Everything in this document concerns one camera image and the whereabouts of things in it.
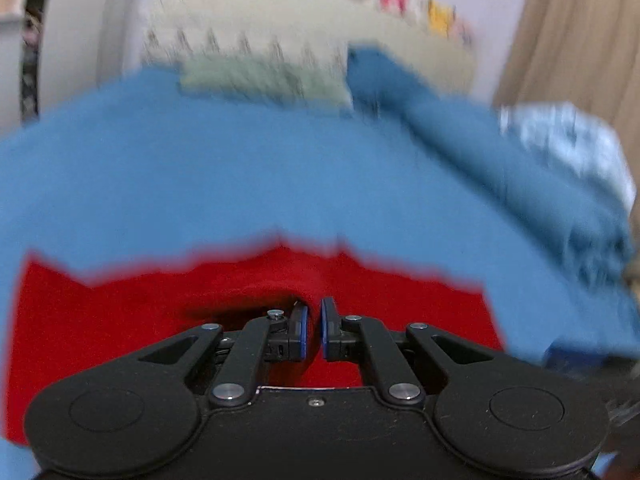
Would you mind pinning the red small garment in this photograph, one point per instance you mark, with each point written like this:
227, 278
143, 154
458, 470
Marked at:
125, 320

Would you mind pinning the white cabinet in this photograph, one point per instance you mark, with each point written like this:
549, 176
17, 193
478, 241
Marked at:
85, 30

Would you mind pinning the pale blue patterned cloth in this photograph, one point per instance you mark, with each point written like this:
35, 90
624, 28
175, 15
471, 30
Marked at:
570, 140

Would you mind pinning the dark blue cloth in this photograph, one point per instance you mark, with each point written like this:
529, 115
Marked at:
475, 150

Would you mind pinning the beige curtain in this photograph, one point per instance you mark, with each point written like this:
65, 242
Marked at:
580, 35

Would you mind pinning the green patterned cloth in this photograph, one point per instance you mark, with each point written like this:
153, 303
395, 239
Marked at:
260, 80

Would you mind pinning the yellow plush toy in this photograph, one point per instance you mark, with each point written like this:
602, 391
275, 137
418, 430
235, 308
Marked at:
441, 15

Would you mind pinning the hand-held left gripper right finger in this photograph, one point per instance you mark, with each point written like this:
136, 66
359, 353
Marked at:
328, 330

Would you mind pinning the light blue bed sheet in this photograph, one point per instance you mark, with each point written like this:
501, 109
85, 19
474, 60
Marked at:
200, 175

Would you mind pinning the cream patterned blanket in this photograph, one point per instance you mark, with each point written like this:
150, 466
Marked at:
280, 15

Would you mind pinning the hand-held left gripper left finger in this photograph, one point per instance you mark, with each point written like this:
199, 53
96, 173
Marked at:
299, 332

